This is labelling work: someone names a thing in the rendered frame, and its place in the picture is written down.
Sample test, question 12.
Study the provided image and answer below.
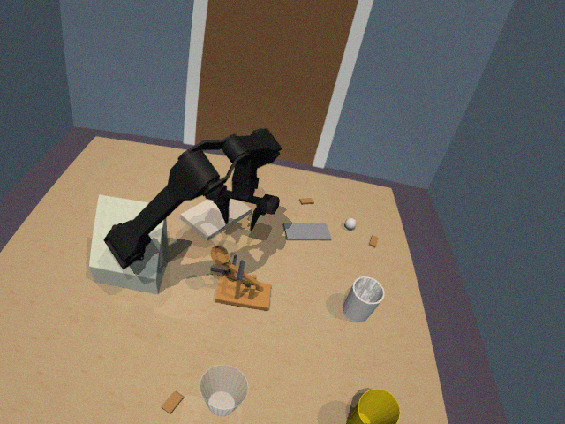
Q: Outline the white ball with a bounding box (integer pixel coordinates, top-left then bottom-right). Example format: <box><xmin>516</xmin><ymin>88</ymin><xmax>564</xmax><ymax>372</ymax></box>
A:
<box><xmin>345</xmin><ymin>218</ymin><xmax>356</xmax><ymax>230</ymax></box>

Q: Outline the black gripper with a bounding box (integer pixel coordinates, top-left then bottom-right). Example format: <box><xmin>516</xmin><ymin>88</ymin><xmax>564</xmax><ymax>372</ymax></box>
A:
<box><xmin>205</xmin><ymin>171</ymin><xmax>280</xmax><ymax>231</ymax></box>

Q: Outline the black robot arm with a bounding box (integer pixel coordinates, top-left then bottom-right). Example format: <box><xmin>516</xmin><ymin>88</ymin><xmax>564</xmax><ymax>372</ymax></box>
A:
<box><xmin>104</xmin><ymin>128</ymin><xmax>282</xmax><ymax>269</ymax></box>

